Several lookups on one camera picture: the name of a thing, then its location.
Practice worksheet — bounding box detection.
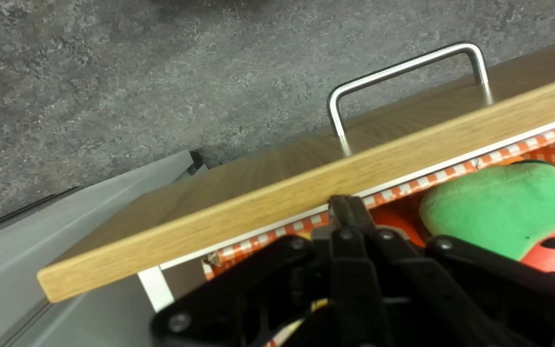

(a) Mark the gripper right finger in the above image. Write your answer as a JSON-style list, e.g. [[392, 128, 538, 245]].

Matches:
[[350, 196, 555, 347]]

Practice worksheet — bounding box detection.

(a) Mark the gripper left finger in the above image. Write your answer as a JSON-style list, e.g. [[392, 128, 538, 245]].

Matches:
[[151, 196, 390, 347]]

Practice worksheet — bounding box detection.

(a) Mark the drawer with wooden front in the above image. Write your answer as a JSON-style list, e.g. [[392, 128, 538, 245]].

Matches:
[[37, 34, 555, 347]]

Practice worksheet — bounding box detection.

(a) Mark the orange checkered drawer liner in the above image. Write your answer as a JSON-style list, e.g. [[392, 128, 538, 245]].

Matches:
[[203, 116, 555, 347]]

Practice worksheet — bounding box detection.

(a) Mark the orange toy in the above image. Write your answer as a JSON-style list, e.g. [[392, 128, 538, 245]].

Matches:
[[371, 207, 425, 247]]

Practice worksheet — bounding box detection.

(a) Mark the watermelon slice plush toy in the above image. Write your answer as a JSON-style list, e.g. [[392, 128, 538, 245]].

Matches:
[[419, 161, 555, 284]]

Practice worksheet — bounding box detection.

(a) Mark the silver drawer handle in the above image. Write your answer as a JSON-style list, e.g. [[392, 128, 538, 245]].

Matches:
[[327, 42, 495, 158]]

